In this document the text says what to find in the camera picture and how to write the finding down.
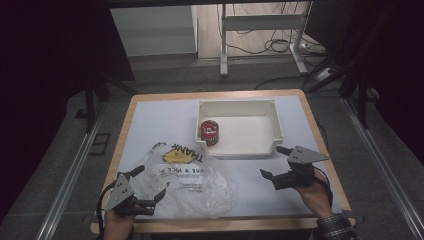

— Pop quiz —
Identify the white table mat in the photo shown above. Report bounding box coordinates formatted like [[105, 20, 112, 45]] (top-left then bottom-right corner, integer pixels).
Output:
[[118, 95, 343, 221]]

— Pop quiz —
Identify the white power strip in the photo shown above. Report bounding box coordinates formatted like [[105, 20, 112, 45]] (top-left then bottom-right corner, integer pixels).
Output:
[[314, 67, 334, 83]]

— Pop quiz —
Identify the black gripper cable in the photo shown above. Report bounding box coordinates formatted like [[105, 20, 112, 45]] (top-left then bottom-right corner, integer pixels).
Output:
[[312, 165, 335, 209], [95, 181, 118, 240]]

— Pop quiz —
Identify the red can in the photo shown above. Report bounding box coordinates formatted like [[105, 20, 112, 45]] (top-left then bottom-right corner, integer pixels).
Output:
[[199, 119, 221, 147]]

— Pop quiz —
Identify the wooden table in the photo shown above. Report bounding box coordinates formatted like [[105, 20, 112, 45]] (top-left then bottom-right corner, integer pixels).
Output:
[[90, 88, 357, 235]]

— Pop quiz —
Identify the white plastic bin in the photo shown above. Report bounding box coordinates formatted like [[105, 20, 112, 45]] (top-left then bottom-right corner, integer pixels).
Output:
[[194, 99, 285, 161]]

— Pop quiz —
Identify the aluminium floor rail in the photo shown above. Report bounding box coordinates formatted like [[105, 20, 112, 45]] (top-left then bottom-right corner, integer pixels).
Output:
[[34, 108, 108, 240], [342, 97, 424, 240]]

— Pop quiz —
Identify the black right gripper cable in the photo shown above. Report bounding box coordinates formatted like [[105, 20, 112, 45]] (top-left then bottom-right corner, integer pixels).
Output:
[[312, 165, 335, 209]]

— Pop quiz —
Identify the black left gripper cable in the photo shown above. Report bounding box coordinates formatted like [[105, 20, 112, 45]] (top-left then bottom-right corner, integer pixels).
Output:
[[95, 181, 118, 240]]

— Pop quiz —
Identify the dark metal stand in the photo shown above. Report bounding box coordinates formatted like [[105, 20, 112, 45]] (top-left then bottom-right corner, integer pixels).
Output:
[[339, 58, 383, 131], [82, 75, 138, 135]]

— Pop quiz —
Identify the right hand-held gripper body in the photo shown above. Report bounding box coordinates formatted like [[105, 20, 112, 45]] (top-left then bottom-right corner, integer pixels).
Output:
[[272, 145, 331, 192]]

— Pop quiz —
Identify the person's right hand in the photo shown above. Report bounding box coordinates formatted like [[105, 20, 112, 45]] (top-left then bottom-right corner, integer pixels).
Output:
[[292, 179, 333, 220]]

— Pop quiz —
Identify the long black floor cable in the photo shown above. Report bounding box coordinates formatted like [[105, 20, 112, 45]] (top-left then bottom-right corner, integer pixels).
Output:
[[254, 73, 313, 91]]

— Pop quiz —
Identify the clear plastic bag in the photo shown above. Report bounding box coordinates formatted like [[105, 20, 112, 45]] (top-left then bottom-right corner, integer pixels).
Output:
[[129, 141, 236, 220]]

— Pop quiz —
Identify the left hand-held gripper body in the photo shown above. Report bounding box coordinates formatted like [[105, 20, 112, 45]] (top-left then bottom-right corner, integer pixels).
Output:
[[104, 172, 157, 217]]

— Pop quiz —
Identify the tangle of black cables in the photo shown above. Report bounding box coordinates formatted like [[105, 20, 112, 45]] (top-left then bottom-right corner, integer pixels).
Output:
[[216, 2, 329, 57]]

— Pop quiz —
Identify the black floor plate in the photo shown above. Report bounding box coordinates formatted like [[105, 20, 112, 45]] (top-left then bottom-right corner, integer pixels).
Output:
[[88, 132, 112, 157]]

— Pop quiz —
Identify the white desk frame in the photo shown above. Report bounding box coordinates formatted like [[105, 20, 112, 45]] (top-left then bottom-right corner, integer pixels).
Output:
[[218, 1, 315, 78]]

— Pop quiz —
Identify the person's left hand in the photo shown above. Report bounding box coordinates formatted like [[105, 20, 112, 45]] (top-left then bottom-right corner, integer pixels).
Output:
[[102, 208, 136, 240]]

